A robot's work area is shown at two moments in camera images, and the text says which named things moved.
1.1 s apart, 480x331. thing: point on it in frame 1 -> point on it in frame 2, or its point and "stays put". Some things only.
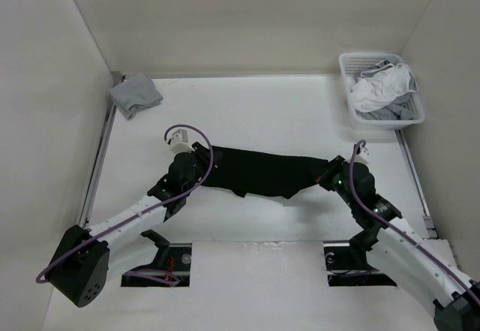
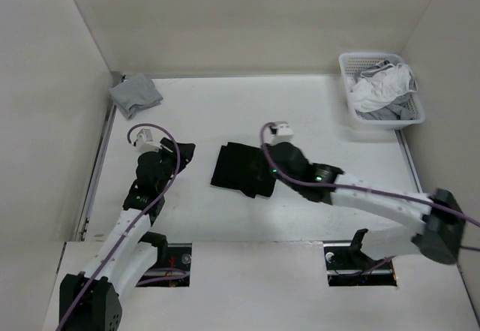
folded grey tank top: [136, 94] stays put
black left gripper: [204, 155] -> [187, 151]
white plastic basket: [382, 91] stays put
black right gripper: [332, 165] -> [270, 145]
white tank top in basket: [376, 89] stays put
